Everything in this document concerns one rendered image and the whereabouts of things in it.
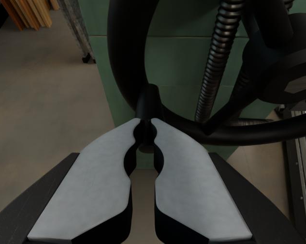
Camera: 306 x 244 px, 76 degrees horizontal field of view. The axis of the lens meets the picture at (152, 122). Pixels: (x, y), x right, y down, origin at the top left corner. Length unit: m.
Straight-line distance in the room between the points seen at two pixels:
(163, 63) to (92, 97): 0.87
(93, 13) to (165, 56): 0.14
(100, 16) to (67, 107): 0.92
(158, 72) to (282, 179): 0.88
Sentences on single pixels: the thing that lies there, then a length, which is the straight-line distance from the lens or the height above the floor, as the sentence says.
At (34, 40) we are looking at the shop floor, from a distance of 1.78.
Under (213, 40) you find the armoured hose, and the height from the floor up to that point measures 0.78.
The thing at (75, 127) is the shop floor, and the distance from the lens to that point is 1.14.
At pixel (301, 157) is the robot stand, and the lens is 1.03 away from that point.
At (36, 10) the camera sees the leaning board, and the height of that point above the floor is 0.12.
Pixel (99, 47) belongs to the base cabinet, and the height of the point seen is 0.69.
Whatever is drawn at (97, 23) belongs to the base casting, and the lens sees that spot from 0.36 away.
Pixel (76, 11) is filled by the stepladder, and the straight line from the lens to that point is 1.27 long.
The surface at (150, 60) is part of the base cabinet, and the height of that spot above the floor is 0.66.
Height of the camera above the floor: 0.92
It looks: 58 degrees down
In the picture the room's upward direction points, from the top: 2 degrees clockwise
